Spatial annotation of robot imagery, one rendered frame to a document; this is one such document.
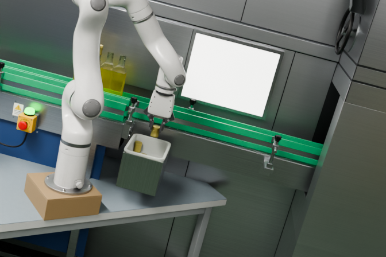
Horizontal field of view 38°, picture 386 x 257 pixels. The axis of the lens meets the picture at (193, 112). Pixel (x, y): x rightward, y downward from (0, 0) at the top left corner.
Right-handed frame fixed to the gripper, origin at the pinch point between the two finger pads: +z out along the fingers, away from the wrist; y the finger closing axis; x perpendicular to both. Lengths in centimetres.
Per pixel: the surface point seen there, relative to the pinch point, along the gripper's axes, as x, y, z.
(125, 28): -34, 27, -31
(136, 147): -5.9, 6.8, 13.8
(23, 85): -9, 62, 0
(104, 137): -6.8, 22.0, 13.9
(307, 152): -17, -67, 0
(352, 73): -1, -71, -42
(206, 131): -17.7, -21.1, 2.7
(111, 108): -8.9, 22.0, 0.3
